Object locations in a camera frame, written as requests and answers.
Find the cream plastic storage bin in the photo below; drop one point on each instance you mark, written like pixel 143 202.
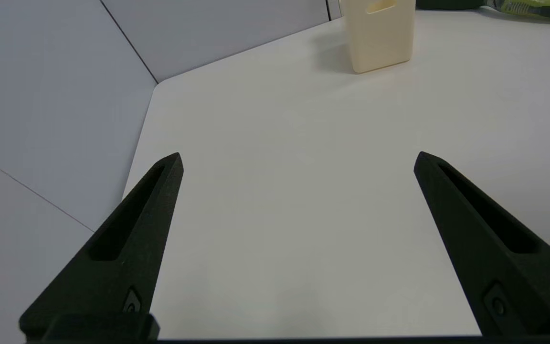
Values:
pixel 380 43

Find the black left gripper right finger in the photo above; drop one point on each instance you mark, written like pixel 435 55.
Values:
pixel 485 267

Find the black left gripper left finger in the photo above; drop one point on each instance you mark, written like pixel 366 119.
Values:
pixel 127 248

